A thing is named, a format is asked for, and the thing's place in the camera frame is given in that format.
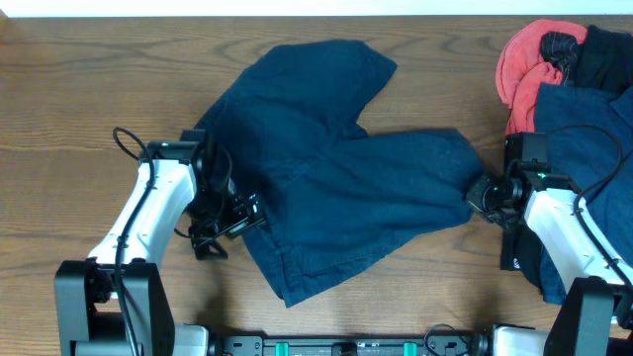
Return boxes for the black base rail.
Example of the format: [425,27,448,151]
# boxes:
[205,324,493,356]

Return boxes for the navy blue shirt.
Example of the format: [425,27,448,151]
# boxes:
[531,82,633,306]

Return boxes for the black garment with logo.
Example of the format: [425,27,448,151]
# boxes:
[499,226,542,289]

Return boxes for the navy blue shorts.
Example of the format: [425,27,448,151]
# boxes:
[199,40,484,307]

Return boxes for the dark striped garment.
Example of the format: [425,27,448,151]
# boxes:
[540,32,584,86]

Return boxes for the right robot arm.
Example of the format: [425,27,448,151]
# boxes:
[465,133,632,356]

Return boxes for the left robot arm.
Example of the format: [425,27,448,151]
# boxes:
[54,130,266,355]

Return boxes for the red cloth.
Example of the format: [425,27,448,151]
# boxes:
[495,20,588,134]

